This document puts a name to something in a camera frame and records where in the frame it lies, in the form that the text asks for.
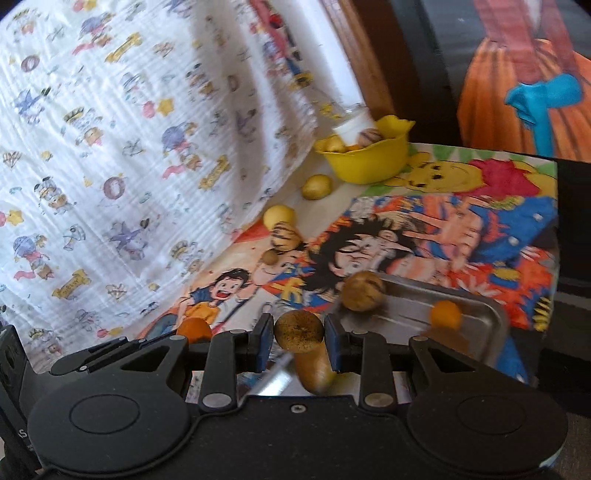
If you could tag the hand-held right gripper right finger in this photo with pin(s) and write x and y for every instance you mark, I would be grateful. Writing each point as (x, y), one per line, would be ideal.
(334, 345)

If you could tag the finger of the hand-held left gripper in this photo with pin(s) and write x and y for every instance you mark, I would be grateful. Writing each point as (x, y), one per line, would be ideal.
(106, 350)

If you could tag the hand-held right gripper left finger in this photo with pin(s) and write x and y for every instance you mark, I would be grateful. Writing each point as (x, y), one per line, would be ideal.
(263, 344)

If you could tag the brown oval fruit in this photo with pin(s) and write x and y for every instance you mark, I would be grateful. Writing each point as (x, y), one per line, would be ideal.
(298, 330)
(363, 290)
(314, 371)

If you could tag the grey metal tray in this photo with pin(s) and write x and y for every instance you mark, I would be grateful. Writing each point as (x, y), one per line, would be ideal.
(406, 318)

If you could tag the striped pepino melon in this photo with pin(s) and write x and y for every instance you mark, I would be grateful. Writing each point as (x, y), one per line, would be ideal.
(371, 137)
(286, 237)

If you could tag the yellow round fruit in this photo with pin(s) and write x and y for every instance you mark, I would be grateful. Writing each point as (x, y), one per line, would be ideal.
(317, 187)
(333, 144)
(279, 216)

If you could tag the orange blue cartoon paper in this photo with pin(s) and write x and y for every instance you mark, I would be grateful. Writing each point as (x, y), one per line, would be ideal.
(221, 295)

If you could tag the tiny brown fruit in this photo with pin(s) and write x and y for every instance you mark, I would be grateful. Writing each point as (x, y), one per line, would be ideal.
(270, 257)

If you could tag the colourful cartoon fighter paper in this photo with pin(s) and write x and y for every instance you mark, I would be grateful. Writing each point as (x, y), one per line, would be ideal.
(461, 230)

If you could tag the yellow plastic bowl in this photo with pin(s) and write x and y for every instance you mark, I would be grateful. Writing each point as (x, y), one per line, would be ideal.
(369, 162)

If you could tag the yellow bear cartoon paper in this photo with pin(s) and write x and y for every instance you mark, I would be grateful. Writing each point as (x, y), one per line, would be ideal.
(443, 173)

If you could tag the white cartoon printed blanket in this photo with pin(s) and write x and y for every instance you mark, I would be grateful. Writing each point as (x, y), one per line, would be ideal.
(115, 138)

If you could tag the white jar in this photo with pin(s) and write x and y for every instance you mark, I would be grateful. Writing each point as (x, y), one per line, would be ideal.
(353, 124)

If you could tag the brown wooden door frame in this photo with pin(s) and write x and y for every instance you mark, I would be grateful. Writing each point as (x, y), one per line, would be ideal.
(360, 55)

